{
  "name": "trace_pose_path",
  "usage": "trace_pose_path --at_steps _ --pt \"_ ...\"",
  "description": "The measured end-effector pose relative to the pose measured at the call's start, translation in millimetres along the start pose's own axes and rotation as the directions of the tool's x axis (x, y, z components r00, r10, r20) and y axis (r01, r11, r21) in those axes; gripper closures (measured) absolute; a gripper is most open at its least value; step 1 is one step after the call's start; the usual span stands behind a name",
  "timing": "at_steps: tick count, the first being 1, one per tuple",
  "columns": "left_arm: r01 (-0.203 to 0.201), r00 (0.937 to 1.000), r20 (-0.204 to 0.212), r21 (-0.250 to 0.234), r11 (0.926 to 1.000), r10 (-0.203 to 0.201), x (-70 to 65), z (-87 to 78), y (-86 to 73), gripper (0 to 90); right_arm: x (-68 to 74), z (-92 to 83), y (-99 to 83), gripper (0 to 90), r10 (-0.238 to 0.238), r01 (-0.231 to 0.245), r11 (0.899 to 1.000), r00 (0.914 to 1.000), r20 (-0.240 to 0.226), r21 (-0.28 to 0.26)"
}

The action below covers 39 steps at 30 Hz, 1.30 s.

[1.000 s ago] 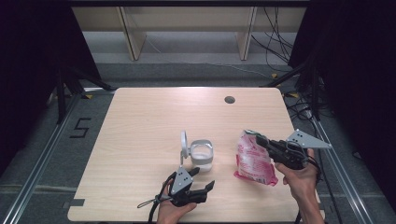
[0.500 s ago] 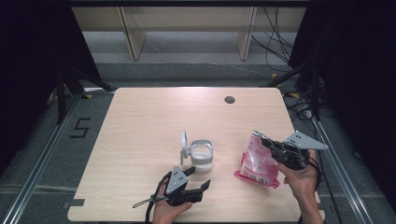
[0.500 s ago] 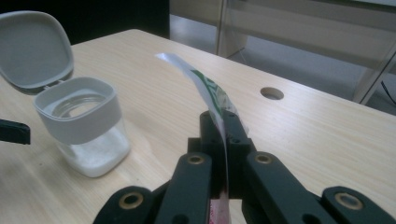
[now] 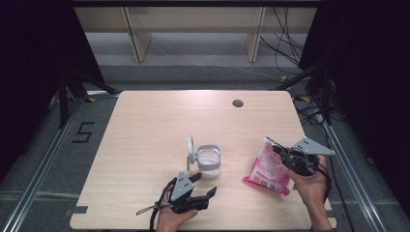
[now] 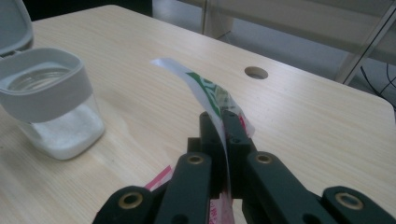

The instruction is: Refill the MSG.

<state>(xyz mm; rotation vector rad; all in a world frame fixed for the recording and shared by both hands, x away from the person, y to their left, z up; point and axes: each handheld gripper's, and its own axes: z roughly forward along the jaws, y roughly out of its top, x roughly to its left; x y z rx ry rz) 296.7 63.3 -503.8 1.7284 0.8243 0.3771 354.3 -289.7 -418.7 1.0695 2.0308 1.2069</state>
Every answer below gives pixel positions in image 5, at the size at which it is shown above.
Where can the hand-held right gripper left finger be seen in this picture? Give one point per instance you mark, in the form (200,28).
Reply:
(207,137)

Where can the glass jar with grey lid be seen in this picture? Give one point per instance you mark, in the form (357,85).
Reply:
(46,99)

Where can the white red green packet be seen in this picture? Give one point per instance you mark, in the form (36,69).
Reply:
(199,90)

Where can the white granules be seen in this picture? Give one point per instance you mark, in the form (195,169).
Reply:
(68,137)

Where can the white metal frame leg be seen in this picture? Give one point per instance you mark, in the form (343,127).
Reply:
(364,46)

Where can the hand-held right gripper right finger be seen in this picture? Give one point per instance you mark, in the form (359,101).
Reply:
(239,140)

